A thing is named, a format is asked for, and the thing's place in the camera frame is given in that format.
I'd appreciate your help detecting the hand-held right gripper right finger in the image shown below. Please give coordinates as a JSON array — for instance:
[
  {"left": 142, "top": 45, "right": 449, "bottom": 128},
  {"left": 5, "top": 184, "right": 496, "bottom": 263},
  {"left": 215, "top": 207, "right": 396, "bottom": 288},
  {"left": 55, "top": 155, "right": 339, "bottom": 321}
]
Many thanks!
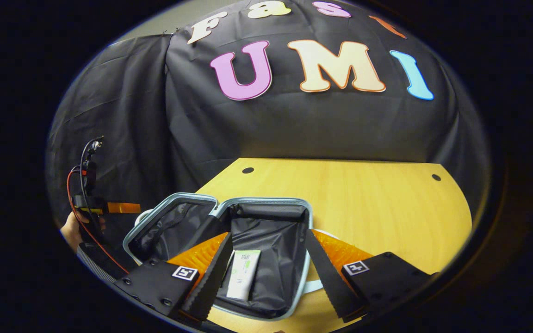
[{"left": 304, "top": 229, "right": 434, "bottom": 324}]

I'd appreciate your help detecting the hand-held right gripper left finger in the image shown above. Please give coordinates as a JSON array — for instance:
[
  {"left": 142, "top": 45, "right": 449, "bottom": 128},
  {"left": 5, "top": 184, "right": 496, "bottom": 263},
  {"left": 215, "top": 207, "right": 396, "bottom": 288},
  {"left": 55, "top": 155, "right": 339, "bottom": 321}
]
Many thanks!
[{"left": 113, "top": 232, "right": 234, "bottom": 323}]

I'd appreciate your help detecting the white skin care tube green label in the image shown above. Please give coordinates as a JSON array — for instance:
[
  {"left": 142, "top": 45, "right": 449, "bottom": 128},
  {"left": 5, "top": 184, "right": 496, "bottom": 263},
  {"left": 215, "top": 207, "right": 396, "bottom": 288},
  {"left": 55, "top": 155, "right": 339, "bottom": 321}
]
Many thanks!
[{"left": 226, "top": 249, "right": 262, "bottom": 302}]

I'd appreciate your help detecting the small light blue suitcase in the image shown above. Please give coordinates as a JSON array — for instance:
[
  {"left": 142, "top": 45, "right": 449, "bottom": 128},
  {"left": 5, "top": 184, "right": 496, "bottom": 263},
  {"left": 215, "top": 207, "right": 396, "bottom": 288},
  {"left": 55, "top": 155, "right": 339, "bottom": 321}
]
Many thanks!
[{"left": 123, "top": 191, "right": 327, "bottom": 322}]

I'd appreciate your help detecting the black backdrop cloth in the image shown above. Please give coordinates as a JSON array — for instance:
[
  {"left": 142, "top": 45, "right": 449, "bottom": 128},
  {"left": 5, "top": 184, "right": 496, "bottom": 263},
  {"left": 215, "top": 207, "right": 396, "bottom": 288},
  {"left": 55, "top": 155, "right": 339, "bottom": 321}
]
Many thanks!
[{"left": 47, "top": 0, "right": 491, "bottom": 241}]

